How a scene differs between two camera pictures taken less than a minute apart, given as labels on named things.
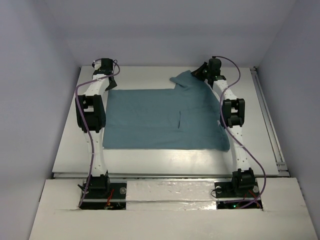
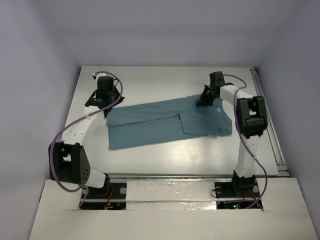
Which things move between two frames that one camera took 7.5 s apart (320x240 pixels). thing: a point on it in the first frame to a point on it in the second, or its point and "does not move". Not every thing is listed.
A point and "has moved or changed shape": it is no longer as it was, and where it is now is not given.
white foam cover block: [170, 195] does not move
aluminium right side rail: [282, 168] does not move
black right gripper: [197, 72] to [203, 101]
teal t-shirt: [186, 117] has moved or changed shape
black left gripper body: [111, 81] to [99, 101]
